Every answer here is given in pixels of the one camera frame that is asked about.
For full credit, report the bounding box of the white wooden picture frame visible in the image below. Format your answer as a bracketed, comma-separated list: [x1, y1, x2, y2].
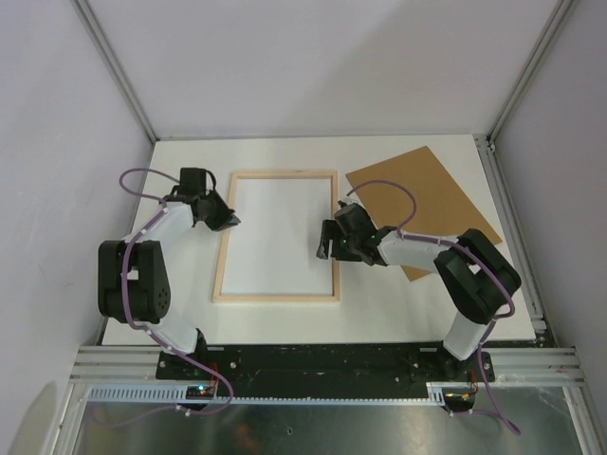
[211, 170, 342, 305]

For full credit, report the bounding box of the brown cardboard backing board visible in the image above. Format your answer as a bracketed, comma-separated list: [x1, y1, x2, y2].
[344, 145, 504, 283]

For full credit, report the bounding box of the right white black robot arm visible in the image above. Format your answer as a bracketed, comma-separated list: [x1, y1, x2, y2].
[316, 202, 522, 380]

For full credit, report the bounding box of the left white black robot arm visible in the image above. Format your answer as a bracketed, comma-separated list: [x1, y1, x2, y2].
[98, 167, 240, 379]

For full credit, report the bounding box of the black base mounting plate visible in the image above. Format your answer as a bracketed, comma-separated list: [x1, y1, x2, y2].
[156, 342, 495, 400]

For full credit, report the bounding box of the grey slotted cable duct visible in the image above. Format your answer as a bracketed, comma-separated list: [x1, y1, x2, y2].
[84, 382, 450, 407]

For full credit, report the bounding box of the aluminium front rail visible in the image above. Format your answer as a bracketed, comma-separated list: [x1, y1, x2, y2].
[70, 346, 585, 387]

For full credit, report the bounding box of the left aluminium corner post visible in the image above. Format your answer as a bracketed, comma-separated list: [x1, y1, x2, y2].
[70, 0, 158, 145]

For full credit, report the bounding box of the aluminium corner post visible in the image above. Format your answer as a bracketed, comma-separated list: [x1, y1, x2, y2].
[70, 0, 158, 145]
[486, 0, 579, 144]

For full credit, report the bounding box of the right aluminium corner post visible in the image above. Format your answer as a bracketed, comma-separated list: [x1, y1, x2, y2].
[486, 0, 579, 144]

